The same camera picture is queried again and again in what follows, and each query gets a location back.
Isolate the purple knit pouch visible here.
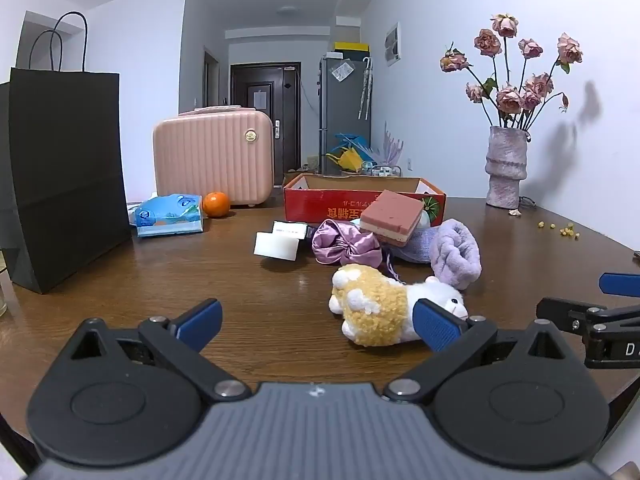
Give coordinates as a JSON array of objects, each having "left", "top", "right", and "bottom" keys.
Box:
[{"left": 382, "top": 225, "right": 441, "bottom": 281}]

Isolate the white folded umbrella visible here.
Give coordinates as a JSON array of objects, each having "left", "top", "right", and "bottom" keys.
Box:
[{"left": 358, "top": 57, "right": 374, "bottom": 121}]

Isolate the red cardboard box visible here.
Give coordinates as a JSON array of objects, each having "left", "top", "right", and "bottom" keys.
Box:
[{"left": 283, "top": 172, "right": 447, "bottom": 226}]

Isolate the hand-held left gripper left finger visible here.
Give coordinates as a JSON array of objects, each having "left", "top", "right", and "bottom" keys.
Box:
[{"left": 62, "top": 298, "right": 252, "bottom": 403}]

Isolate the metal storage cart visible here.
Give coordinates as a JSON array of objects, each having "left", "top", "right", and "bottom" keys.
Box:
[{"left": 360, "top": 160, "right": 403, "bottom": 178}]

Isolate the blue tissue pack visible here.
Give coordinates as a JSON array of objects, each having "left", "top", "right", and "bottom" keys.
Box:
[{"left": 134, "top": 193, "right": 206, "bottom": 238}]

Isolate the white foam block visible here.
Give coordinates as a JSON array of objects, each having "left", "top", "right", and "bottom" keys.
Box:
[{"left": 253, "top": 231, "right": 302, "bottom": 262}]

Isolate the dark brown entrance door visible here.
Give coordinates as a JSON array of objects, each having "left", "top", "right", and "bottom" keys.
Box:
[{"left": 230, "top": 62, "right": 302, "bottom": 173}]

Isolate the pink ribbed suitcase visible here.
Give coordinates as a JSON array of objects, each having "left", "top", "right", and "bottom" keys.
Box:
[{"left": 152, "top": 105, "right": 275, "bottom": 207}]

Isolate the white wall panel box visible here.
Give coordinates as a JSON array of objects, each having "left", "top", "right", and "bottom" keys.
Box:
[{"left": 385, "top": 22, "right": 402, "bottom": 67}]

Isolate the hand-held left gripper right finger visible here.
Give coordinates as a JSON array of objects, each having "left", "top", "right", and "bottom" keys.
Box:
[{"left": 382, "top": 298, "right": 585, "bottom": 403}]

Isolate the lavender fluffy headband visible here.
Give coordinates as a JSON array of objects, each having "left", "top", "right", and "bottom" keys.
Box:
[{"left": 430, "top": 218, "right": 482, "bottom": 291}]

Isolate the yellow bag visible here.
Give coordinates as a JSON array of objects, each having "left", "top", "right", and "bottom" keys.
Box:
[{"left": 326, "top": 147, "right": 362, "bottom": 172}]

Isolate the yellow white plush dog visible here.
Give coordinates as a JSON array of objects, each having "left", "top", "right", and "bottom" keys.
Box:
[{"left": 328, "top": 263, "right": 470, "bottom": 348}]

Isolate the orange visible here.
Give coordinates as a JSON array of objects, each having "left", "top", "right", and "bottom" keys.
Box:
[{"left": 202, "top": 191, "right": 231, "bottom": 218}]

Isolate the grey refrigerator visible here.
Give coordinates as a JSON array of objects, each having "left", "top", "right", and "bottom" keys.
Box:
[{"left": 319, "top": 56, "right": 372, "bottom": 171}]

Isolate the small black white block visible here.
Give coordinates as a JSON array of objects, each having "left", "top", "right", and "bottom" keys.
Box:
[{"left": 272, "top": 220, "right": 308, "bottom": 241}]

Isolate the black paper bag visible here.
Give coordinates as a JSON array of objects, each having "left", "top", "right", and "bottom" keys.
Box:
[{"left": 0, "top": 11, "right": 133, "bottom": 295}]

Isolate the pink layered sponge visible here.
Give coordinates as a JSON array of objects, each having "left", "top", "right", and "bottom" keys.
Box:
[{"left": 360, "top": 189, "right": 426, "bottom": 248}]

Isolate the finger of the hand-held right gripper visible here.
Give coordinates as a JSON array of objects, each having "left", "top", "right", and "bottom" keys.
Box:
[
  {"left": 536, "top": 297, "right": 640, "bottom": 334},
  {"left": 599, "top": 272, "right": 640, "bottom": 297}
]

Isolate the purple satin scrunchie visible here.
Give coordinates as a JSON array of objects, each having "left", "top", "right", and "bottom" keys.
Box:
[{"left": 311, "top": 218, "right": 383, "bottom": 267}]

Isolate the purple textured vase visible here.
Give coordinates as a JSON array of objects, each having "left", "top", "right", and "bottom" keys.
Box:
[{"left": 485, "top": 126, "right": 530, "bottom": 209}]

